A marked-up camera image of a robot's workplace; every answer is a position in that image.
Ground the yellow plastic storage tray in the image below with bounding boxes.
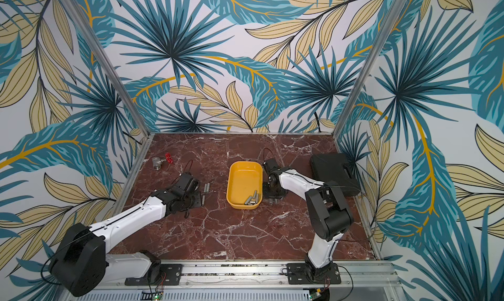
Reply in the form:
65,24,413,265
227,161,263,210

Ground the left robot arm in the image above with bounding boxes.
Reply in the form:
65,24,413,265
47,172,202,297

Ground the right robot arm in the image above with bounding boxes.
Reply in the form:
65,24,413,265
262,159,354,284

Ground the steel socket in tray front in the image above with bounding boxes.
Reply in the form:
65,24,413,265
244,190,259,206

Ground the black plastic tool case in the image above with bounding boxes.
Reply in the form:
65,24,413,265
310,153,361,197

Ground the metal valve red handle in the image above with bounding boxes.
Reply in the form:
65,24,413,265
152,153,173,171

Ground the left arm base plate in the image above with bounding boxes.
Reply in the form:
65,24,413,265
125,264,182,287

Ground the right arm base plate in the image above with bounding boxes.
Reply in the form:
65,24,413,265
286,262,341,285

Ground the aluminium front rail frame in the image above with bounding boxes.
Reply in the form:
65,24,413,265
58,259,408,301

